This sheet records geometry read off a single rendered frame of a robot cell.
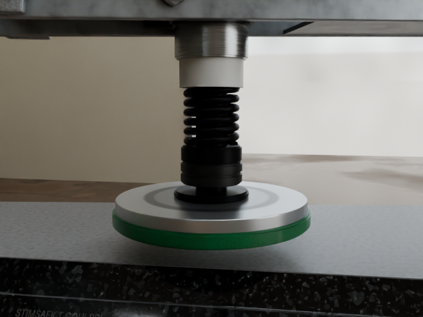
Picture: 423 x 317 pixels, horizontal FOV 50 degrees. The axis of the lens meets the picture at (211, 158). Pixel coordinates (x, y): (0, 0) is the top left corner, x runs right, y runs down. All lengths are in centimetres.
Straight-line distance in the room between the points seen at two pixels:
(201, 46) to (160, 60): 517
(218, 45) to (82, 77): 556
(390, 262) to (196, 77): 27
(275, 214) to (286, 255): 8
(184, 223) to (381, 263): 21
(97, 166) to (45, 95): 113
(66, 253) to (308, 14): 35
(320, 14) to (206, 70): 13
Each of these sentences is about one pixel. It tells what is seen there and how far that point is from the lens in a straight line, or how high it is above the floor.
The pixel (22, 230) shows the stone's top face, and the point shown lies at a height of 84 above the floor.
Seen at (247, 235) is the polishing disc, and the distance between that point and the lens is 42.
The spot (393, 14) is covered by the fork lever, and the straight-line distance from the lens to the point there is 52.
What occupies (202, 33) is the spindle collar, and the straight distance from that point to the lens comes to 47.
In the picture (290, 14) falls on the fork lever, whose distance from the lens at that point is 47.
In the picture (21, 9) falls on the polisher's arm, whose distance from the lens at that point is 42.
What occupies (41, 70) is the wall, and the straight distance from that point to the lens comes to 627.
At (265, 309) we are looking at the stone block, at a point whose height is 81.
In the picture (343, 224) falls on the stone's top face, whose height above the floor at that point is 84.
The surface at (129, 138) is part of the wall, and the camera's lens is 577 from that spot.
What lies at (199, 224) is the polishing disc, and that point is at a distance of 41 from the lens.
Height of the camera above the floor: 100
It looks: 7 degrees down
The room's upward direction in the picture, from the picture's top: straight up
